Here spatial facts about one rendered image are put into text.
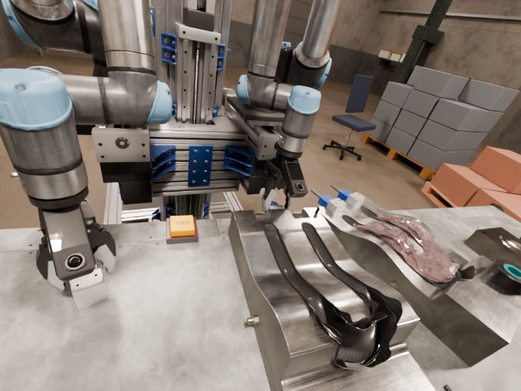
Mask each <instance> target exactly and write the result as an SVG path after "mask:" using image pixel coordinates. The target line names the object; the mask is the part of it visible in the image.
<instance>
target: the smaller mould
mask: <svg viewBox="0 0 521 391"><path fill-rule="evenodd" d="M464 244H466V245H467V246H468V247H469V248H470V249H471V250H473V251H474V252H475V253H476V254H478V255H479V256H481V255H483V256H485V257H486V258H488V259H489V260H491V261H493V262H494V261H495V260H497V259H504V260H507V261H511V262H512V263H514V264H516V265H518V266H519V267H521V240H520V239H519V238H518V237H516V236H514V235H513V234H511V233H510V232H508V231H507V230H505V229H504V228H502V227H495V228H488V229H480V230H476V231H475V232H474V233H473V234H472V235H471V236H470V237H469V238H468V239H467V240H466V241H465V242H464Z"/></svg>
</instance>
